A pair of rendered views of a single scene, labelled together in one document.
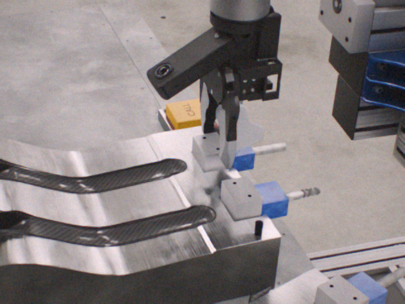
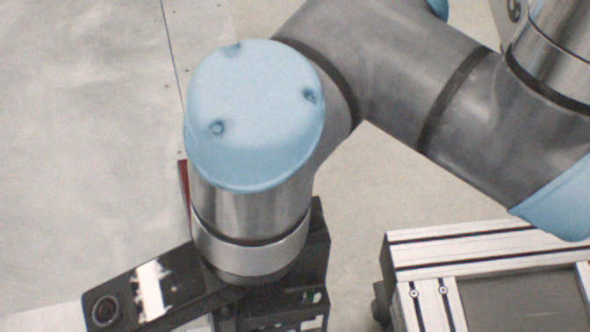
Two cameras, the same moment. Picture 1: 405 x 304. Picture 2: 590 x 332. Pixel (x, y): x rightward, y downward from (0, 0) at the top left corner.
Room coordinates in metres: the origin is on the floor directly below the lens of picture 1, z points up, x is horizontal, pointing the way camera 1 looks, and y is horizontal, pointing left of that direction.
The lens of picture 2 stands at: (0.60, -0.10, 1.75)
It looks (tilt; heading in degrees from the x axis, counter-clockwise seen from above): 57 degrees down; 6
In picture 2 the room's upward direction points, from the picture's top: 5 degrees clockwise
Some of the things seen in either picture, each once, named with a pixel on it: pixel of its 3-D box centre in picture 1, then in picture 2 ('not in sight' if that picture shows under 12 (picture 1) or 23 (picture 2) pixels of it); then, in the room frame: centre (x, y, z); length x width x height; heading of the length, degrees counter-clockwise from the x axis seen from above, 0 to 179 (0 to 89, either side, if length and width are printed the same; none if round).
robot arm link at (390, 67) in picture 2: not in sight; (376, 53); (1.04, -0.10, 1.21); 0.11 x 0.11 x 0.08; 63
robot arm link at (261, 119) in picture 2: not in sight; (255, 140); (0.96, -0.04, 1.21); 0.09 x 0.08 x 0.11; 153
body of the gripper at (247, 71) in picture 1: (240, 54); (259, 269); (0.96, -0.04, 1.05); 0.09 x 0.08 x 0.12; 112
